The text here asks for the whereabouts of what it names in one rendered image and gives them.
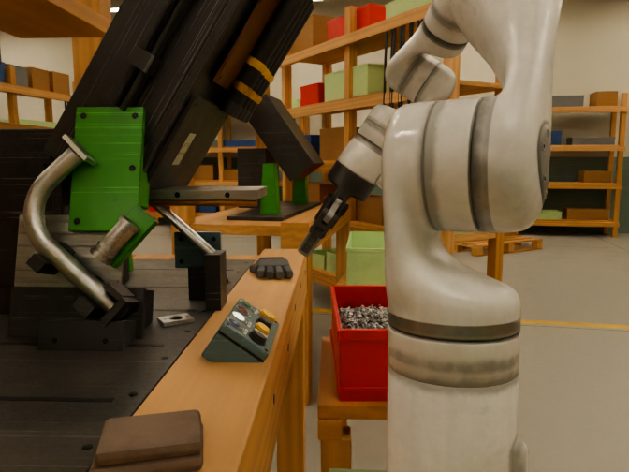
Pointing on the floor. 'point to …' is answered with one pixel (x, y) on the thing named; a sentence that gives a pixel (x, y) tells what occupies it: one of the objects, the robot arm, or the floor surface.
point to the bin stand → (339, 415)
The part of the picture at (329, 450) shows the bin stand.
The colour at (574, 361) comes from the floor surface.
